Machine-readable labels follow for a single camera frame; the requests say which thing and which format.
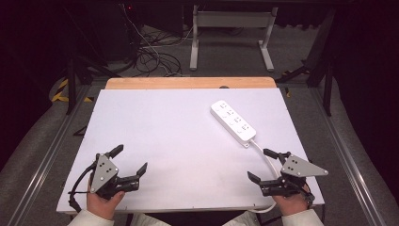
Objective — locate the wooden table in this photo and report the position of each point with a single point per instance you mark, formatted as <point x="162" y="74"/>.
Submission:
<point x="188" y="83"/>

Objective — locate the yellow black hazard tape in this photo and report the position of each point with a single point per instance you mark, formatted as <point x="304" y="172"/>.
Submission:
<point x="59" y="98"/>

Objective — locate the black metal stand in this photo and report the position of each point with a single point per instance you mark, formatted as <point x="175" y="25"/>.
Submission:
<point x="327" y="91"/>
<point x="71" y="88"/>

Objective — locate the white metal desk frame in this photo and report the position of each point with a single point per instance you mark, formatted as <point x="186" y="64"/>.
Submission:
<point x="232" y="19"/>

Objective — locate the aluminium floor rail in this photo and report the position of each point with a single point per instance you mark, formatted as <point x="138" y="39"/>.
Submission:
<point x="47" y="163"/>
<point x="348" y="163"/>

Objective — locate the white board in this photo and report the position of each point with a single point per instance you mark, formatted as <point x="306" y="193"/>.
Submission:
<point x="175" y="141"/>

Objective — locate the person's right hand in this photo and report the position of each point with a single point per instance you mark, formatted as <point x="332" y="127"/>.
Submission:
<point x="290" y="204"/>

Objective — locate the black cabinet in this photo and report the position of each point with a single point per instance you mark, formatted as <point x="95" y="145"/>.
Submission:
<point x="109" y="37"/>

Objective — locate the white power strip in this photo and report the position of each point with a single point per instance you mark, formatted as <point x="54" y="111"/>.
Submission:
<point x="232" y="123"/>

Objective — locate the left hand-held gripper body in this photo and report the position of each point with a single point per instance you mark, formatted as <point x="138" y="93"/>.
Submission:
<point x="103" y="172"/>

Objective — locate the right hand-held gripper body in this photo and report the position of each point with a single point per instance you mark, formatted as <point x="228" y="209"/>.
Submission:
<point x="296" y="169"/>

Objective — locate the person's left hand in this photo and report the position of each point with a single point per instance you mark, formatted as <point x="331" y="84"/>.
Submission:
<point x="102" y="204"/>

